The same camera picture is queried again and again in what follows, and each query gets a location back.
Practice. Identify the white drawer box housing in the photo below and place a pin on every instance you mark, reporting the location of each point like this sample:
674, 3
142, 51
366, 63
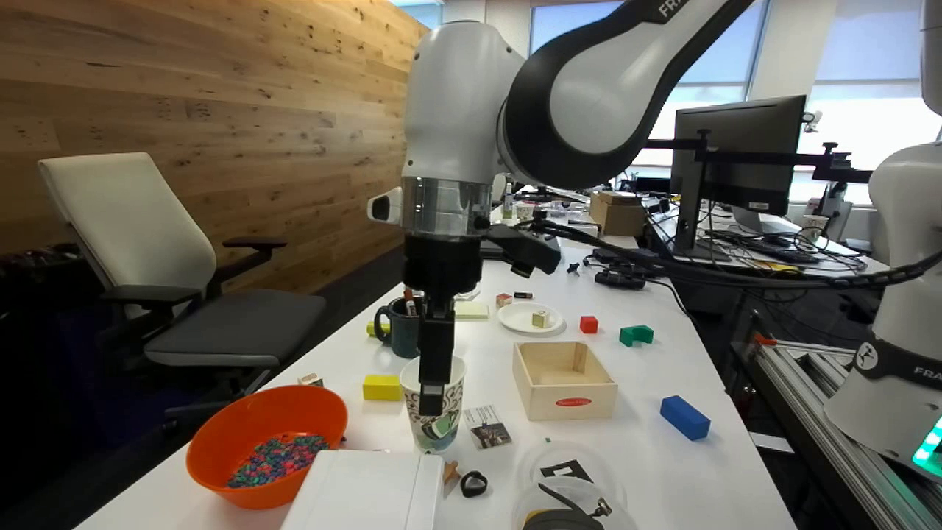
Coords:
363, 496

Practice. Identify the clear round lid with tag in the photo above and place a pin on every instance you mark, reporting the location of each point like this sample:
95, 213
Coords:
565, 468

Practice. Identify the blue rectangular block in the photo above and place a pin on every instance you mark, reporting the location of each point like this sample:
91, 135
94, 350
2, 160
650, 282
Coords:
684, 416

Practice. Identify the white round plate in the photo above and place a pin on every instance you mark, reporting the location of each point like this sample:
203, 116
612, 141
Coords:
516, 319

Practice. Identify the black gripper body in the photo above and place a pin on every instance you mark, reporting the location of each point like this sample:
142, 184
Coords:
442, 260

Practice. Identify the green arch block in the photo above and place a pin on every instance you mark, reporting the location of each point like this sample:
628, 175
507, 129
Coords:
638, 337

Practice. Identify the yellow rectangular block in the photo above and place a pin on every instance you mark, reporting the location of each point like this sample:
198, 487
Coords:
381, 388

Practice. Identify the small red block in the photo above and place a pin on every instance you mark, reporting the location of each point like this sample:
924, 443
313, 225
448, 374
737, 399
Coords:
591, 324

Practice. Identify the cardboard box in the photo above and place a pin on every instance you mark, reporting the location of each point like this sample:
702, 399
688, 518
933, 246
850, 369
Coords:
621, 210

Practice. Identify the dark teal mug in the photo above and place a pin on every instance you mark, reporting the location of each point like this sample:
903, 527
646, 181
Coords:
401, 333

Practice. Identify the small pale die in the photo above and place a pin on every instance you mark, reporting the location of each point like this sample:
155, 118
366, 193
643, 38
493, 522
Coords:
538, 319

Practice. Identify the black computer monitor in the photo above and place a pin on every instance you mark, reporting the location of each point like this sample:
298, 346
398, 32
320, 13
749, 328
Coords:
746, 149

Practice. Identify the small beige trinket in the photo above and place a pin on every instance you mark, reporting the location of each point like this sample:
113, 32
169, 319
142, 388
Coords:
311, 380

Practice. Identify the black side desk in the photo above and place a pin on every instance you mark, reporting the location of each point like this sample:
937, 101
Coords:
768, 296

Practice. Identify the wooden fish piece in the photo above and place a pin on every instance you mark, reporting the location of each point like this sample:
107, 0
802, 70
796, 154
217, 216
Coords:
451, 474

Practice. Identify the open wooden box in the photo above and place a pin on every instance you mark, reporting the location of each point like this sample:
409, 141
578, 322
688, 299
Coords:
591, 399

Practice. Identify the pale yellow sticky pad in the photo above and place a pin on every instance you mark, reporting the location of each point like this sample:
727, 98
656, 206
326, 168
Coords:
472, 309

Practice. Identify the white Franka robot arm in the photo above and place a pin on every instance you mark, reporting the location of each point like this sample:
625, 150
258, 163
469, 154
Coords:
609, 98

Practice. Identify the black horizontal mount rail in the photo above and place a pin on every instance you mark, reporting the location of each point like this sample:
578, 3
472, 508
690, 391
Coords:
756, 154

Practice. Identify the patterned paper cup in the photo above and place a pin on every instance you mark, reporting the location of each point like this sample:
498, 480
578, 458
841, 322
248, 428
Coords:
454, 402

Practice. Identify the white grey lounge chair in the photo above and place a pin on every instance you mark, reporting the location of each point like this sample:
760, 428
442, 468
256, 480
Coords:
136, 235

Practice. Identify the small red brown item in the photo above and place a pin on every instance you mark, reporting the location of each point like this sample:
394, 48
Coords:
501, 302

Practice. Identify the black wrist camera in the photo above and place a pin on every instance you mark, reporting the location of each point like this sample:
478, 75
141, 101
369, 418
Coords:
525, 250

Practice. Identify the small black item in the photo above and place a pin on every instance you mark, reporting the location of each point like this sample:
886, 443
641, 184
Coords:
523, 296

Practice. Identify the orange plastic bowl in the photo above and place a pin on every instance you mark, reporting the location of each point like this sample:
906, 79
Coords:
247, 428

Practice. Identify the black controller device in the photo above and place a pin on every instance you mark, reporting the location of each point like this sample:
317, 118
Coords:
621, 274

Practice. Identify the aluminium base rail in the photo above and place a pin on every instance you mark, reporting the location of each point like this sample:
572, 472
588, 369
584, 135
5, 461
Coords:
835, 421

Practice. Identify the colourful beads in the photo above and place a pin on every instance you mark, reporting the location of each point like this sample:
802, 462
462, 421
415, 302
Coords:
282, 461

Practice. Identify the small photo card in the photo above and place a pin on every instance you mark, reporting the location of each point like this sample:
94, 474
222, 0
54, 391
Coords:
491, 428

